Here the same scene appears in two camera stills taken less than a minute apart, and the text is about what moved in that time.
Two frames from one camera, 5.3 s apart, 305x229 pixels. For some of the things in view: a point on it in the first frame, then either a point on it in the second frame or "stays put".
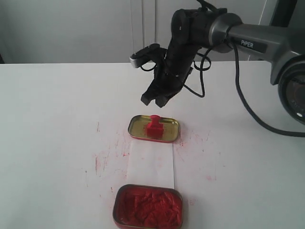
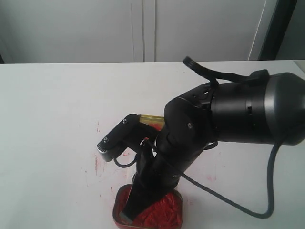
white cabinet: (58, 31) stays put
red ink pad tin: (139, 206) stays put
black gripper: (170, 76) to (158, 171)
